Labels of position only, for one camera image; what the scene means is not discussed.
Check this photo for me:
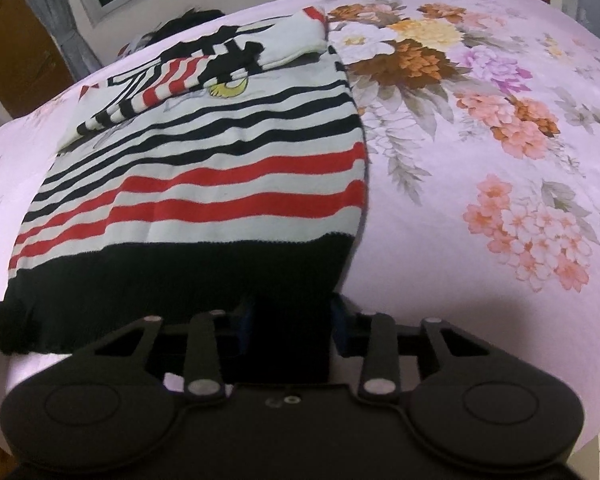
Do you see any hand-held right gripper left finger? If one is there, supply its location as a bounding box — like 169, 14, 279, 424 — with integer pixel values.
87, 297, 256, 403

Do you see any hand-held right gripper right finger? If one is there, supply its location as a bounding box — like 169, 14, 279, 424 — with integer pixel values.
330, 295, 498, 403

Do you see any striped knit cartoon sweater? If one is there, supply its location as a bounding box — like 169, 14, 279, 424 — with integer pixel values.
0, 6, 371, 385

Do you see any dark clothes pile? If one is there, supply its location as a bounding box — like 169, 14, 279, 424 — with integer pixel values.
152, 7, 226, 43

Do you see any pink floral bed sheet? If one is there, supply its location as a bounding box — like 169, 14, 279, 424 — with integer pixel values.
0, 0, 600, 461

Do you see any brown wooden door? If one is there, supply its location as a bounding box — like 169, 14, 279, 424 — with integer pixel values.
0, 0, 76, 118

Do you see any white red crumpled cloth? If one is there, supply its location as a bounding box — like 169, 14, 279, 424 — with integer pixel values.
117, 32, 156, 58

